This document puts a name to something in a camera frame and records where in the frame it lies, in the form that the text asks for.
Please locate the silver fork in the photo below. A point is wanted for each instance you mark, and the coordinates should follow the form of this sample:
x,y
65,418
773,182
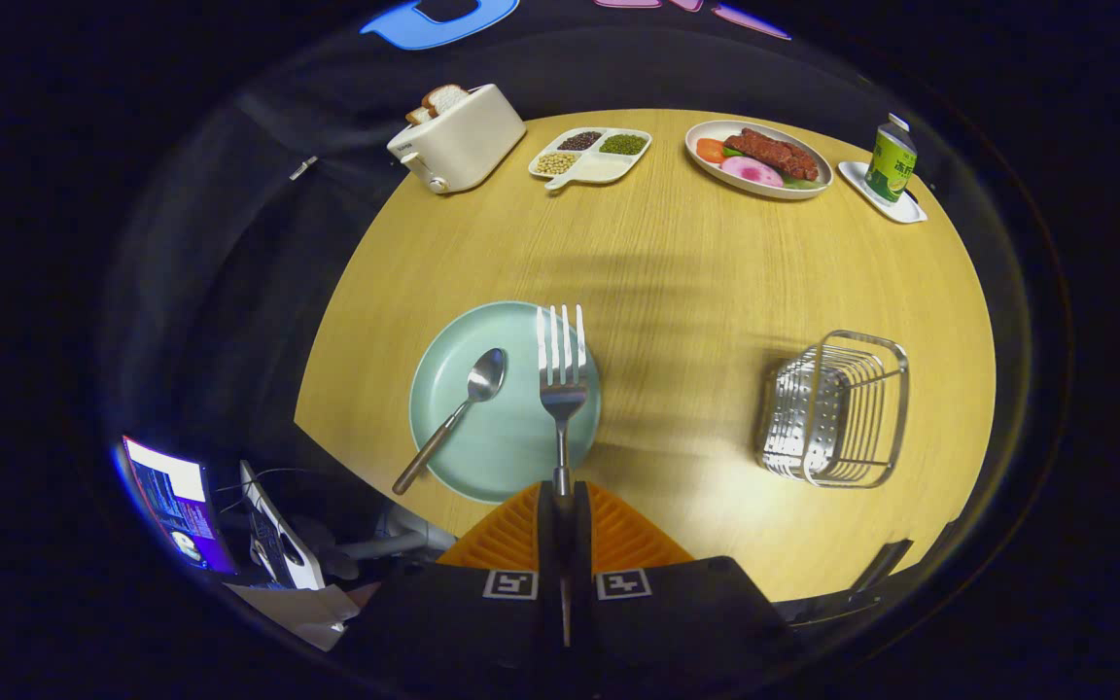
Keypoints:
x,y
562,394

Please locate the white oval food plate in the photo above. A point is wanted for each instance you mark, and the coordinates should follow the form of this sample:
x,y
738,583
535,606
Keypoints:
x,y
706,170

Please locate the toast bread slice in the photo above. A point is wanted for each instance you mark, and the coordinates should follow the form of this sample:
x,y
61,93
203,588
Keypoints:
x,y
445,97
418,115

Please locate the orange round food slice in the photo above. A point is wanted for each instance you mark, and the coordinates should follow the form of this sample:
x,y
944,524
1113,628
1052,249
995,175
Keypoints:
x,y
711,150

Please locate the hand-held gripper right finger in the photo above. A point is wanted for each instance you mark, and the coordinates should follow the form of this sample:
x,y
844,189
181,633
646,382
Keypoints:
x,y
581,544

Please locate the red-brown meat pieces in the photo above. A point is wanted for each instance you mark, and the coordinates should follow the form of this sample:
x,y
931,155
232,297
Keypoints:
x,y
774,154

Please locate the white toaster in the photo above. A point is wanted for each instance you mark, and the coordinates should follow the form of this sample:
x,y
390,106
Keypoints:
x,y
463,146

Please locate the silver clip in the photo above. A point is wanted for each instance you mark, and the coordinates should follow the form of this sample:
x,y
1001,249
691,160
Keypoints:
x,y
302,167

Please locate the silver spoon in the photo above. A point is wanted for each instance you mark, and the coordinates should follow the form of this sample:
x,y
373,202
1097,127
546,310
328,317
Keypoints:
x,y
485,374

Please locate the green leaf garnish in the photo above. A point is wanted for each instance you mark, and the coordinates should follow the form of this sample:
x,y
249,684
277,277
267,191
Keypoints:
x,y
806,183

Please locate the white square coaster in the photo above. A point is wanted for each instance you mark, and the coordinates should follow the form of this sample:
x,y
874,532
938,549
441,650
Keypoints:
x,y
857,180

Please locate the white divided dish with beans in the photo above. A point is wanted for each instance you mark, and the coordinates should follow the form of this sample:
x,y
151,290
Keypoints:
x,y
599,167

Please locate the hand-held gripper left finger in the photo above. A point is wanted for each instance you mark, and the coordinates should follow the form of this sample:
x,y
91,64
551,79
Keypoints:
x,y
550,544

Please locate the green drink bottle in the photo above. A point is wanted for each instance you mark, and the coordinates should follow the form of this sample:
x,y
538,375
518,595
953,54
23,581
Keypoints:
x,y
891,160

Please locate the teal round plate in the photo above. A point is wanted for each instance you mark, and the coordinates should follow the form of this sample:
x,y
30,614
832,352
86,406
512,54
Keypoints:
x,y
502,447

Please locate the pink round food slice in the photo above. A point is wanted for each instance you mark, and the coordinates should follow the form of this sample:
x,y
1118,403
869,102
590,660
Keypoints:
x,y
752,172

